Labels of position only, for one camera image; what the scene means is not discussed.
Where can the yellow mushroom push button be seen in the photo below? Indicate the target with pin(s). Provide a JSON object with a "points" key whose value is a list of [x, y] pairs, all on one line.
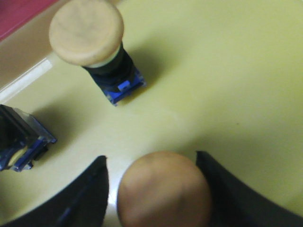
{"points": [[89, 33], [23, 139], [164, 189]]}

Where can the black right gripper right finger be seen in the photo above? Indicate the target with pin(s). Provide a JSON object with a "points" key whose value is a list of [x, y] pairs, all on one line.
{"points": [[236, 204]]}

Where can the yellow plastic bin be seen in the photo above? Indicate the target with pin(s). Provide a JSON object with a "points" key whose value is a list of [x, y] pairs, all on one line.
{"points": [[223, 76]]}

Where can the red plastic bin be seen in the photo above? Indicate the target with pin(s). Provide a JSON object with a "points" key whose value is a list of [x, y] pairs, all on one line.
{"points": [[15, 13]]}

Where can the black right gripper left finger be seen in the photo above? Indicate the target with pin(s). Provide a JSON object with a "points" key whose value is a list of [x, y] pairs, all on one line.
{"points": [[83, 203]]}

